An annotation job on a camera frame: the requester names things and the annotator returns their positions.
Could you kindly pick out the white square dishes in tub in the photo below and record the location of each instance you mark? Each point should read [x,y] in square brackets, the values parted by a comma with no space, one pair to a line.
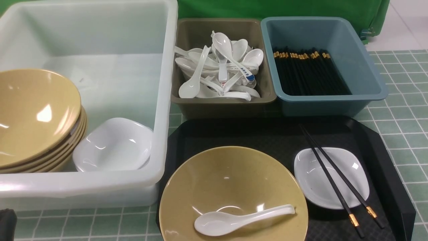
[118,144]

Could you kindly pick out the white soup spoon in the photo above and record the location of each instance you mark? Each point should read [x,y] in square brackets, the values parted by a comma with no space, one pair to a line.
[216,224]

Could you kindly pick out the stack of tan bowls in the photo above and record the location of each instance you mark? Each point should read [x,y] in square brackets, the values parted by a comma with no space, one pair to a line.
[42,121]

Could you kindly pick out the large translucent white tub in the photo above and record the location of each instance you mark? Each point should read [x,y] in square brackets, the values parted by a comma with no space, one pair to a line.
[119,53]

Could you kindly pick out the pile of white spoons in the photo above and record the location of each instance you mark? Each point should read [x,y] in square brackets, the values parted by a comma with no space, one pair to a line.
[225,69]

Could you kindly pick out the white square sauce dish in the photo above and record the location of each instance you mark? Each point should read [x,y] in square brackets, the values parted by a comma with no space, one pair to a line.
[316,186]

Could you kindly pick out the tan noodle bowl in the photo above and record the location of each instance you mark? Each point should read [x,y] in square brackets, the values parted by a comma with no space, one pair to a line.
[238,181]

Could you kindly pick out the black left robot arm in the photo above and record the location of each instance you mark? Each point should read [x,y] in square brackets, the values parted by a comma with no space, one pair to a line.
[8,221]

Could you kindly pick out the blue chopstick bin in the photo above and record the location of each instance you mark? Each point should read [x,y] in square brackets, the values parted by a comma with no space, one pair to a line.
[337,36]

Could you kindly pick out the black serving tray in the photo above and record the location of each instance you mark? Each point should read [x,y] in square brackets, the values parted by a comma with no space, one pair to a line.
[282,139]

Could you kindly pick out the bundle of black chopsticks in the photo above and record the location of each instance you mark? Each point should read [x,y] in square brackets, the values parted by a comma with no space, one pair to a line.
[308,72]

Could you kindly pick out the green cloth backdrop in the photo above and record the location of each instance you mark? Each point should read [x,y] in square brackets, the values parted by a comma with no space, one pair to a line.
[366,16]

